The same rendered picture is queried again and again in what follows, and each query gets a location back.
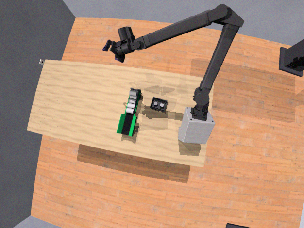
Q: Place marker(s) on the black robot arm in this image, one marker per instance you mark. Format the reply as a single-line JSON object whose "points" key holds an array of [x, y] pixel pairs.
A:
{"points": [[223, 15]]}

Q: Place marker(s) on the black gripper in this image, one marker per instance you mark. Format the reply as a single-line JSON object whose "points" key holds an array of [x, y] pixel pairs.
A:
{"points": [[119, 55]]}

